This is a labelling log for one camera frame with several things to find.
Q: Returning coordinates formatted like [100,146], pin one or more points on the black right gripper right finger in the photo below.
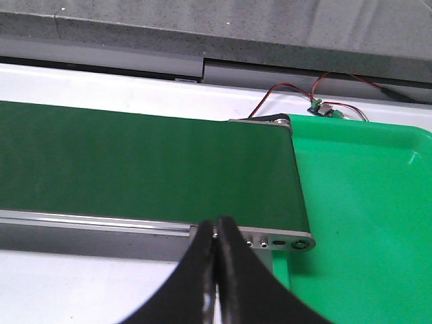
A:
[248,291]

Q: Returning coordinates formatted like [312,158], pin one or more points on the grey stone counter slab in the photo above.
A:
[384,39]

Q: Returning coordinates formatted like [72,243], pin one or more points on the green plastic tray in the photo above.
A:
[367,188]

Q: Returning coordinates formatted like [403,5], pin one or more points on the green conveyor belt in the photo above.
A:
[105,163]

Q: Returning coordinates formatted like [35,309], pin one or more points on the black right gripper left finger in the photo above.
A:
[188,295]

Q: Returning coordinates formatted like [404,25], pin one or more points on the small green circuit board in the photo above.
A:
[320,109]

